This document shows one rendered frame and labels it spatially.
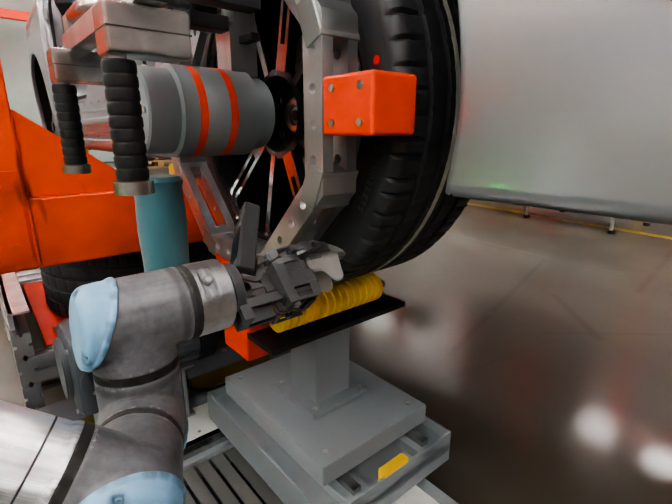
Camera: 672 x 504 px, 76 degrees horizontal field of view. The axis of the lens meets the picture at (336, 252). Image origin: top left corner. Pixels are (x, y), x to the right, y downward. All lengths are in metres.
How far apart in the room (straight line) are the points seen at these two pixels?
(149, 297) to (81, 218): 0.69
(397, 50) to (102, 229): 0.84
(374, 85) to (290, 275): 0.26
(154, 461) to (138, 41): 0.42
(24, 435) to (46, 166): 0.82
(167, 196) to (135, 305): 0.38
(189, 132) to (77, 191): 0.53
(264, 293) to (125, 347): 0.18
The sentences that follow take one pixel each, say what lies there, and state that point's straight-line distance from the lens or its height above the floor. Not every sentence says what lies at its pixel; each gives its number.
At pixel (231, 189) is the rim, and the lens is 1.00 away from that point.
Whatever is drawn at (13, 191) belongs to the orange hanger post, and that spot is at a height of 0.70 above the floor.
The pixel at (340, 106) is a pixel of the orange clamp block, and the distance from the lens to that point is 0.54.
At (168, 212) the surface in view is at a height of 0.68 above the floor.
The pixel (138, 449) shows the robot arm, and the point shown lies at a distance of 0.44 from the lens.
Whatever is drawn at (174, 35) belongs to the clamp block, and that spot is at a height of 0.92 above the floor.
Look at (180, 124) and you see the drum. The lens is 0.70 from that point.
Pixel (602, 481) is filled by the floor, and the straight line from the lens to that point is 1.35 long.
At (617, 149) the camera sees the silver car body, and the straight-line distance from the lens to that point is 0.47.
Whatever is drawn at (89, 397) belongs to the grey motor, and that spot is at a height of 0.28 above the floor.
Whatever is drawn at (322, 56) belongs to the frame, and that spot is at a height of 0.91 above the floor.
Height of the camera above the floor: 0.82
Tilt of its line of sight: 16 degrees down
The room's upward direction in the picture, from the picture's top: straight up
